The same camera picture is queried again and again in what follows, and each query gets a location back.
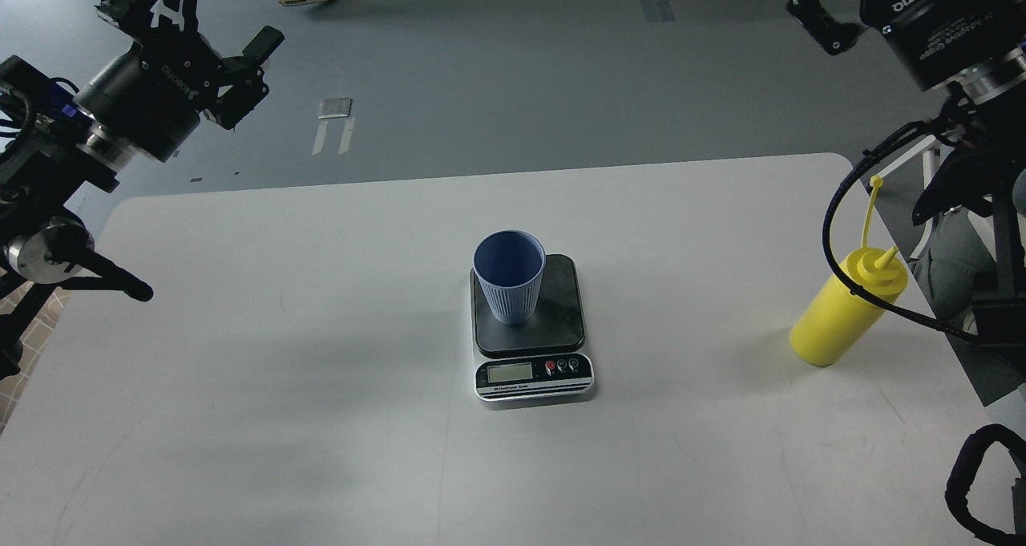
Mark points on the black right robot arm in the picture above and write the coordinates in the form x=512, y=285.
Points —
x=985, y=108

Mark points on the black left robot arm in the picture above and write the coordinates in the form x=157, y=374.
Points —
x=53, y=149

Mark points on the yellow squeeze bottle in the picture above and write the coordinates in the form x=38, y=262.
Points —
x=836, y=319

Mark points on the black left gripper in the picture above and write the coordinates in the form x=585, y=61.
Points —
x=152, y=95

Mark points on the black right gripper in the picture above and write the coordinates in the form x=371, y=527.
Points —
x=946, y=21

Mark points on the blue ribbed cup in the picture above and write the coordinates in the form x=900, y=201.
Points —
x=508, y=266

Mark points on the white office chair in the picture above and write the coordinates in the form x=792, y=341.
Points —
x=956, y=261

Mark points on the grey floor plate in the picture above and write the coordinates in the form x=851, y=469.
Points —
x=335, y=108

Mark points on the beige checkered cloth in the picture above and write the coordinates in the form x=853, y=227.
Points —
x=34, y=340

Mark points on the digital kitchen scale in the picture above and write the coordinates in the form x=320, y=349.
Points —
x=545, y=360

